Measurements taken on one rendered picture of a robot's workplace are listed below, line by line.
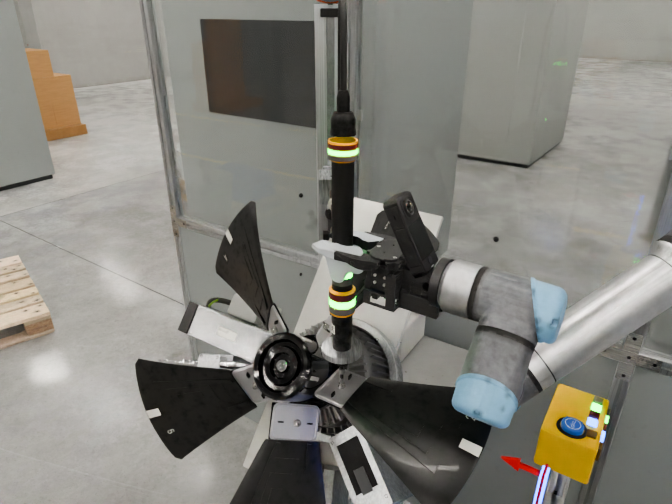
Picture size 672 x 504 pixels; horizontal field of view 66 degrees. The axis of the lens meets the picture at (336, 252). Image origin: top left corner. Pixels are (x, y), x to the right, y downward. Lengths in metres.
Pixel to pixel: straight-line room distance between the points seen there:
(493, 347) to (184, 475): 1.95
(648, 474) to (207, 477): 1.63
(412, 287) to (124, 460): 2.02
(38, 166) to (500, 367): 6.32
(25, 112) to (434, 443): 6.10
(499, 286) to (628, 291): 0.21
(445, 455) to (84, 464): 2.01
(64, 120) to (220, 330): 7.95
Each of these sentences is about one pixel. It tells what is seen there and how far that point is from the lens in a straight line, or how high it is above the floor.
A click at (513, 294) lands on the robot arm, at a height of 1.47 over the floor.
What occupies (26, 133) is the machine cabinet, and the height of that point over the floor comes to 0.55.
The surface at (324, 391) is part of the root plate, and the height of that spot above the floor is 1.18.
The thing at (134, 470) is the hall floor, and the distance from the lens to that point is 2.54.
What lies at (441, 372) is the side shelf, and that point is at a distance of 1.52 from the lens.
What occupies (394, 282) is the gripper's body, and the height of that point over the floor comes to 1.44.
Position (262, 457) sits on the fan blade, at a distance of 0.97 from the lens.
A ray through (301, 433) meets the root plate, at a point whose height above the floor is 1.10.
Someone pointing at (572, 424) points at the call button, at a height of 1.08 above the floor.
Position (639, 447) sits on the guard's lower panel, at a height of 0.71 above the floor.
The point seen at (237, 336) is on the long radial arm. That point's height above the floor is 1.12.
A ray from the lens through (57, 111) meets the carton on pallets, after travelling 8.98.
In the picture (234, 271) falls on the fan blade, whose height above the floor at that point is 1.28.
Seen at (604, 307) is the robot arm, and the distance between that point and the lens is 0.82.
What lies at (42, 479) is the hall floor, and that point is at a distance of 2.67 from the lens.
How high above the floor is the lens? 1.80
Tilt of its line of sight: 26 degrees down
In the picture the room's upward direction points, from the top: straight up
